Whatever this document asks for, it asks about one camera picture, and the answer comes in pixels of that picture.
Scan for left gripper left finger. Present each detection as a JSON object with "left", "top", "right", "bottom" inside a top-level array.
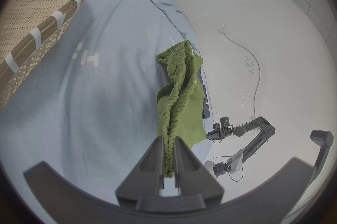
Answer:
[{"left": 115, "top": 136, "right": 165, "bottom": 209}]

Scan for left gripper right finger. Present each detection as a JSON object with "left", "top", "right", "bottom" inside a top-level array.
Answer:
[{"left": 175, "top": 137, "right": 225, "bottom": 207}]

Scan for green shorts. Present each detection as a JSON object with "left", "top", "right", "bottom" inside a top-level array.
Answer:
[{"left": 156, "top": 40, "right": 207, "bottom": 179}]

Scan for bed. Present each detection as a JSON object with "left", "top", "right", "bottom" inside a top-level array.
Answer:
[{"left": 0, "top": 0, "right": 264, "bottom": 192}]

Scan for round woven basket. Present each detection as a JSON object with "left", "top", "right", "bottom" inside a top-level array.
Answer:
[{"left": 0, "top": 0, "right": 92, "bottom": 113}]

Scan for dark blue T-shirt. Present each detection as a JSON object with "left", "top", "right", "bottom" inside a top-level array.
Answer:
[{"left": 201, "top": 68, "right": 212, "bottom": 120}]

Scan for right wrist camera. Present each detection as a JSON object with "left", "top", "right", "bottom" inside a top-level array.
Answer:
[{"left": 213, "top": 117, "right": 233, "bottom": 131}]

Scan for black cable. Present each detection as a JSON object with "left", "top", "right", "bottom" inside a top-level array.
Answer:
[{"left": 227, "top": 170, "right": 244, "bottom": 183}]

